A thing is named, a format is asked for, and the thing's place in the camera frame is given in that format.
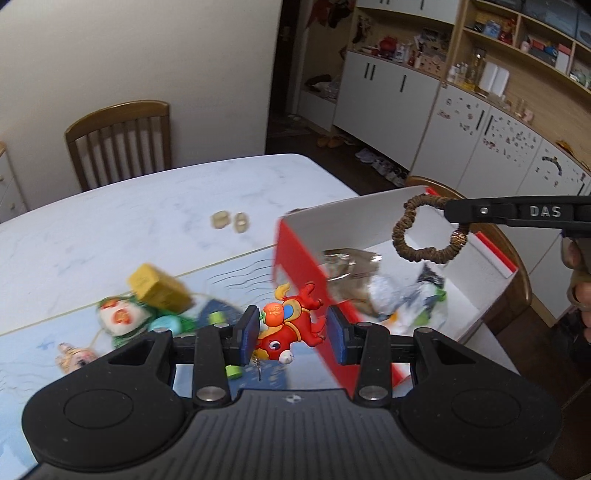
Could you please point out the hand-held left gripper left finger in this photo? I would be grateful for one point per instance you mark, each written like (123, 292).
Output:
(247, 334)

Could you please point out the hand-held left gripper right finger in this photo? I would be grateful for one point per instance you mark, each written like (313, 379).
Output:
(338, 334)

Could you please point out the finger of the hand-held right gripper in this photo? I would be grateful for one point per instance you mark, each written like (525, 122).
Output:
(466, 211)

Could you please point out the green tube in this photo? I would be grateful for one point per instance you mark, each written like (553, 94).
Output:
(216, 318)

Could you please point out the red horse toy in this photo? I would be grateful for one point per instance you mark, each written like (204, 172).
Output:
(286, 327)

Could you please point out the gold foil tray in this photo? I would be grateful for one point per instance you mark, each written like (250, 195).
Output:
(346, 267)

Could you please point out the white green plastic packet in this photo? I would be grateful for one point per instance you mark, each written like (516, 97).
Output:
(406, 300)

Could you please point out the red cardboard shoe box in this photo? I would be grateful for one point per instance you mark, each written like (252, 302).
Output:
(300, 258)

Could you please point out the small yellow box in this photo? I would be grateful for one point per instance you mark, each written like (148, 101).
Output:
(159, 288)

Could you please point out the cloth charm with green tassel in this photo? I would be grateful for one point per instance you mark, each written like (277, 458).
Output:
(122, 321)

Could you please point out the person's right hand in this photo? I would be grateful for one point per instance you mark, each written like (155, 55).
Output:
(582, 295)

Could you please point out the small teal charm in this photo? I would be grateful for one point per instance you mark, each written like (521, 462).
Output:
(173, 324)

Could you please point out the light wooden chair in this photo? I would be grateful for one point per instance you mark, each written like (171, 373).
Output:
(519, 272)

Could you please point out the white shoes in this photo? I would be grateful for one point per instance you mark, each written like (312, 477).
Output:
(383, 166)

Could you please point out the white canisters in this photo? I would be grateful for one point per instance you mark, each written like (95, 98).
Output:
(494, 78)

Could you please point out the orange slippers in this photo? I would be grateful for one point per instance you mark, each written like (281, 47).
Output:
(330, 141)

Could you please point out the red teapot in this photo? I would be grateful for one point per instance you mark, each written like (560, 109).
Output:
(388, 44)

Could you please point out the blue patterned table mat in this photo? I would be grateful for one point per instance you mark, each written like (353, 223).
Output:
(46, 323)

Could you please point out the dark wooden door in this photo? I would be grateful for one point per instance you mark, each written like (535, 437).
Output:
(286, 69)

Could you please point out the red hanging bags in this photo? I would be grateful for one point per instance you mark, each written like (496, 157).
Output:
(332, 11)

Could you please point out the dark wooden chair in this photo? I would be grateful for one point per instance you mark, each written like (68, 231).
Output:
(115, 113)

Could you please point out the white wooden sideboard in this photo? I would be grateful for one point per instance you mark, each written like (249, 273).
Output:
(9, 184)

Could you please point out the large white wall cabinet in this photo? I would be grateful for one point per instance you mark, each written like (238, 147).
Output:
(392, 106)

